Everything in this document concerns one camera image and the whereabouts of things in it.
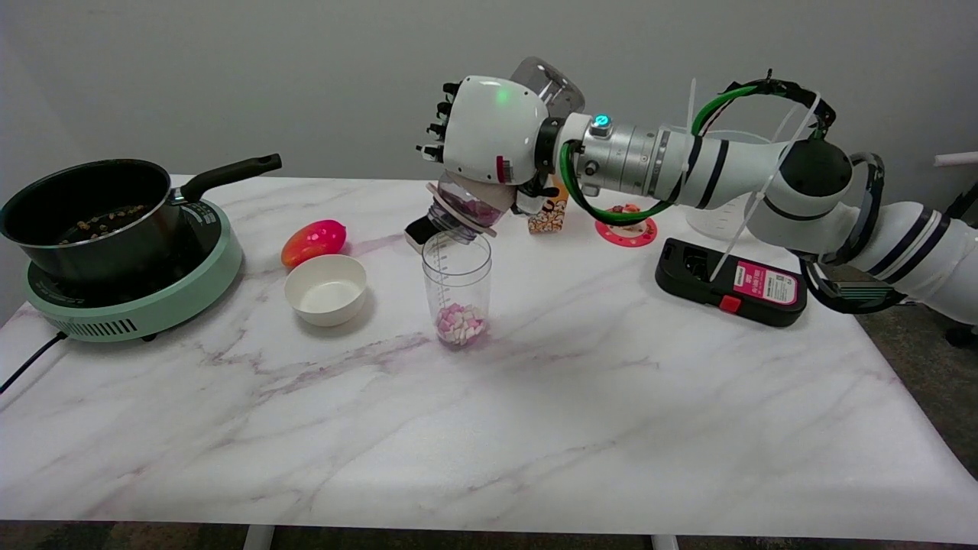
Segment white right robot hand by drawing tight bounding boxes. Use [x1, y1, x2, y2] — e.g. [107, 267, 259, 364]
[416, 75, 562, 216]

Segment tall clear measuring cup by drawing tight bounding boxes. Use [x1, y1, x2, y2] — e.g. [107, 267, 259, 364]
[422, 229, 492, 351]

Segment orange popcorn box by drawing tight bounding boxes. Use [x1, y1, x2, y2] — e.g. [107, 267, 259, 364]
[527, 180, 570, 235]

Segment black and white sponge block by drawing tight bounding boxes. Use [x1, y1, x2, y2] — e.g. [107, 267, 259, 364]
[404, 215, 442, 254]

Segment pink round coaster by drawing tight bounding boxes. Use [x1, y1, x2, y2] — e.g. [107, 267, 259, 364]
[594, 202, 659, 248]

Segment pink white candy pieces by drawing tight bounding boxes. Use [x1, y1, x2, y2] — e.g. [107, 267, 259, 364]
[436, 302, 488, 349]

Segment long white zip tie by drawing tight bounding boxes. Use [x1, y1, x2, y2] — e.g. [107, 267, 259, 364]
[684, 76, 698, 178]
[711, 92, 823, 281]

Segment red orange toy mango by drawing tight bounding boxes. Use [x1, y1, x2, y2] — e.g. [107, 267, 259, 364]
[280, 219, 348, 269]

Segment white round bowl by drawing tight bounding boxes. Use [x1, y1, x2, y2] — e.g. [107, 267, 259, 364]
[284, 254, 368, 328]

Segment translucent plastic pitcher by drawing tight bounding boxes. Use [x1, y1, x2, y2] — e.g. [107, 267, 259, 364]
[661, 126, 772, 242]

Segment black device with pink label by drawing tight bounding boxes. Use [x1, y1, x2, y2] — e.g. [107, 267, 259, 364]
[655, 238, 808, 328]

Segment mint green induction cooker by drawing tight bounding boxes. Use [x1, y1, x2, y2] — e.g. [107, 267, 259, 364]
[21, 197, 244, 342]

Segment brown kernels in saucepan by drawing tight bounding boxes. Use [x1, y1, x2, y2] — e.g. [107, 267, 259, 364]
[61, 203, 147, 244]

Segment floor vent grille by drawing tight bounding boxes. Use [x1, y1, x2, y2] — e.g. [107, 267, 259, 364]
[829, 281, 906, 305]

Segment green cable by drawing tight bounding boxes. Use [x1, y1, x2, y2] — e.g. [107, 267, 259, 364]
[559, 84, 759, 227]

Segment thin black cable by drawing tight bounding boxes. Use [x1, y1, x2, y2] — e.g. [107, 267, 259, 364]
[724, 70, 838, 140]

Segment thick black looped cable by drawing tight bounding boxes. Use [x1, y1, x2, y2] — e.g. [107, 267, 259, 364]
[798, 151, 910, 315]

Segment black saucepan with handle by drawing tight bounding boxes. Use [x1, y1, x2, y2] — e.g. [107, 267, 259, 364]
[0, 154, 283, 286]

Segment black trailing cable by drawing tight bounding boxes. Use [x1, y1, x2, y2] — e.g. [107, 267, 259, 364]
[946, 180, 978, 222]

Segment black cooker power cord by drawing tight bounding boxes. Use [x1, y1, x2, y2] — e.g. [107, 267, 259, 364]
[0, 331, 68, 395]

